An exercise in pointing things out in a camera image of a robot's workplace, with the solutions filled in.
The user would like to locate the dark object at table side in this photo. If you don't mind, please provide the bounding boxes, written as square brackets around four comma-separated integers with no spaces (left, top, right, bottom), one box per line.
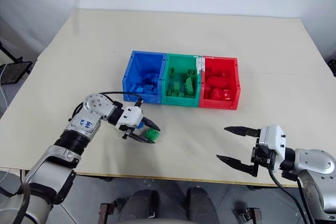
[327,59,336,77]

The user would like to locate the white paper label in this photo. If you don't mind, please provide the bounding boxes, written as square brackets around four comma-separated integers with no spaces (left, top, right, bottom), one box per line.
[194,55,206,74]

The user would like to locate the dark rounded shape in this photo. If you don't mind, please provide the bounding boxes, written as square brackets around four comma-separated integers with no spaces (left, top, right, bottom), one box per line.
[119,189,161,221]
[186,187,216,221]

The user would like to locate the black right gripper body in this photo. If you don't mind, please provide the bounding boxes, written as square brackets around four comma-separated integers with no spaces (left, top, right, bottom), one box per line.
[250,139,277,170]

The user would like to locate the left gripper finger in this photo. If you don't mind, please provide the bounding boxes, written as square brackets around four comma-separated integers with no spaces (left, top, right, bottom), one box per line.
[141,119,161,132]
[130,133,156,145]

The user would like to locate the green toy building block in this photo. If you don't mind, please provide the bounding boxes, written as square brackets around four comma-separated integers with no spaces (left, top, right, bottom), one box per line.
[143,127,161,142]

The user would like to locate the rusty metal bracket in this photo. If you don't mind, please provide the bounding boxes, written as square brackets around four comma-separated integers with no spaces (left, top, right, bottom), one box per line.
[236,206,264,222]
[99,199,120,220]

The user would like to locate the green plastic bin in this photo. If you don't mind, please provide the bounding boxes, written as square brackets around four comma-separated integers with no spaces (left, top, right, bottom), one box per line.
[161,53,204,107]

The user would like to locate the black stand base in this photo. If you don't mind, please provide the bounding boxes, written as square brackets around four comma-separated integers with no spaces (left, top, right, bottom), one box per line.
[0,40,34,86]

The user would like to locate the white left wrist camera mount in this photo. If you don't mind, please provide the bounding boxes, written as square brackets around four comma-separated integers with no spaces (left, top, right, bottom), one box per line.
[117,106,144,131]

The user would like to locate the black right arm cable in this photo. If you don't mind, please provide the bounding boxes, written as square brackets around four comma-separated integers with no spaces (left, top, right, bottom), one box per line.
[268,167,316,224]

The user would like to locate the black torso cable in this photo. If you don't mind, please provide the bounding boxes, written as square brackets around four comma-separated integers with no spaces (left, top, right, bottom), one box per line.
[0,181,31,224]

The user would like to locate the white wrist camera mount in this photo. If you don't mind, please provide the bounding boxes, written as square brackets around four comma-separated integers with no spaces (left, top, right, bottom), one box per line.
[258,124,288,166]
[117,106,144,131]

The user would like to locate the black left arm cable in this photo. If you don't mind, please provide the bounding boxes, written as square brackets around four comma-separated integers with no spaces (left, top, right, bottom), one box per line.
[68,91,144,122]

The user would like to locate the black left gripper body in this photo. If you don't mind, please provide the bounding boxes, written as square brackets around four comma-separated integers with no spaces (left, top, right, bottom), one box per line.
[119,120,147,141]

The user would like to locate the red plastic bin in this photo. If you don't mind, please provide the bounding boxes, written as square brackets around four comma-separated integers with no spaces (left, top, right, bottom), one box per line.
[198,56,242,111]

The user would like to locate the white cable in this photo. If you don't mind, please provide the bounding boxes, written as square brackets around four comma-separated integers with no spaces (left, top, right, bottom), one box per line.
[0,63,9,107]

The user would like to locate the long red toy block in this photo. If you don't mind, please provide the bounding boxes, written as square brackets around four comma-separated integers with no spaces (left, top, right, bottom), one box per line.
[208,76,228,87]

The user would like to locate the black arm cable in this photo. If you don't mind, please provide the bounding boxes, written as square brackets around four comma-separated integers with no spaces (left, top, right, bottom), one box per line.
[68,91,144,122]
[268,167,316,224]

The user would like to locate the long green toy block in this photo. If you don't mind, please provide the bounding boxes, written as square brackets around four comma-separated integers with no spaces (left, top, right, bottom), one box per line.
[184,77,196,97]

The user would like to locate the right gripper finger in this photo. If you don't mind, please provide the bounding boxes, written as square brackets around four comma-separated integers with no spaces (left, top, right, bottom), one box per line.
[223,126,261,138]
[215,154,260,178]

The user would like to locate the blue plastic bin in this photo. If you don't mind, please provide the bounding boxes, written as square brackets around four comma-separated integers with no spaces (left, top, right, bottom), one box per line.
[122,50,167,104]

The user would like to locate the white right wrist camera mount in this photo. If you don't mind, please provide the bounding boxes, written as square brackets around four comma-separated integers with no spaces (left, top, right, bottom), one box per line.
[258,124,288,166]

